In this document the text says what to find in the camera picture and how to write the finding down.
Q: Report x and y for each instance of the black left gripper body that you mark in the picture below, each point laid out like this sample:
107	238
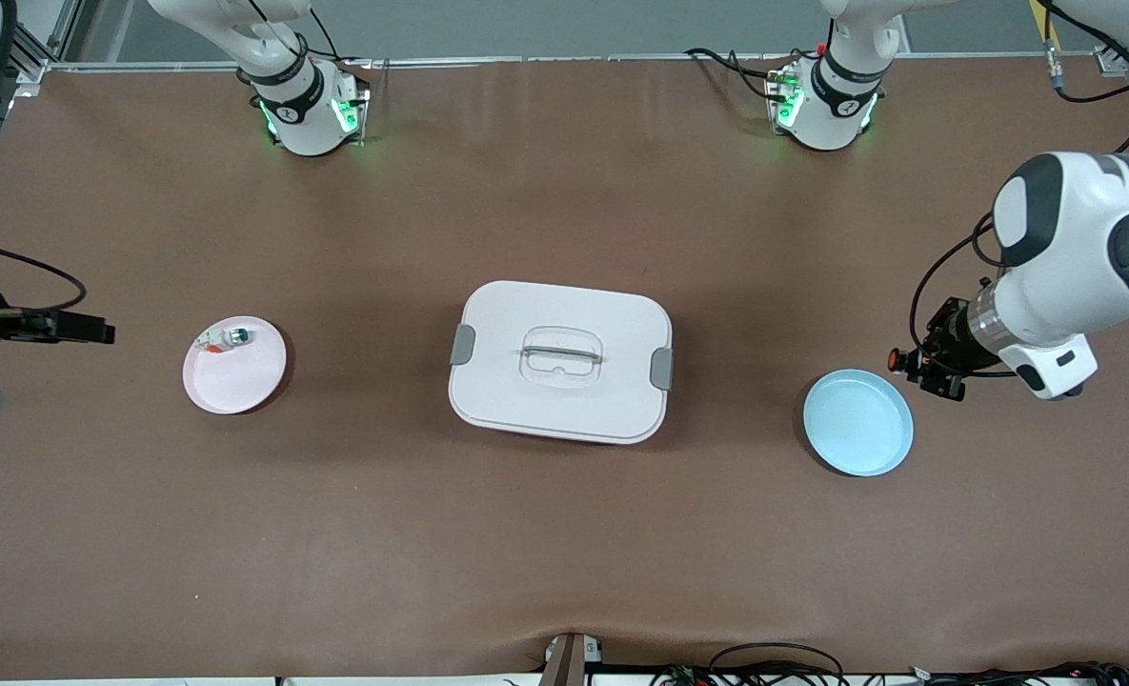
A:
951	341

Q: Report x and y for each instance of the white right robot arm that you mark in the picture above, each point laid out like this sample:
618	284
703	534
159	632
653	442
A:
312	133

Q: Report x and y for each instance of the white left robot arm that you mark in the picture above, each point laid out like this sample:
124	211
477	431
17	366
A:
1069	219

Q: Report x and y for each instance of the gray box latch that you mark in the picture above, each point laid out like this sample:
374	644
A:
462	345
661	369

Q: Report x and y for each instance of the white lidded plastic box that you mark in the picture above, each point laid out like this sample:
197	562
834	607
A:
564	410

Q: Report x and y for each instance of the light blue round plate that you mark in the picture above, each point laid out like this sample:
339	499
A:
857	424

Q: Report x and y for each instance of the pink round plate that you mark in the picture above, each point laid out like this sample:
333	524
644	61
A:
240	386

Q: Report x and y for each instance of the silver base mounting plate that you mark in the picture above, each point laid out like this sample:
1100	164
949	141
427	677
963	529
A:
359	105
776	95

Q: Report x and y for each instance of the green push button switch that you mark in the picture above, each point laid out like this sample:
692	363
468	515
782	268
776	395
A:
237	335

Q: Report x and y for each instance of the aluminium corner frame profile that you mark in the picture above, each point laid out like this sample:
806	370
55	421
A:
45	43

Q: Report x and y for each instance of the aluminium corner bracket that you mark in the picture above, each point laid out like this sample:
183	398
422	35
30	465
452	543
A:
1115	62

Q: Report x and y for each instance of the aluminium table edge rail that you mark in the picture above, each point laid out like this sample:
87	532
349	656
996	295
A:
574	59

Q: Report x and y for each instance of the camera mount post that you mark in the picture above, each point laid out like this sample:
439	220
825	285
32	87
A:
569	662

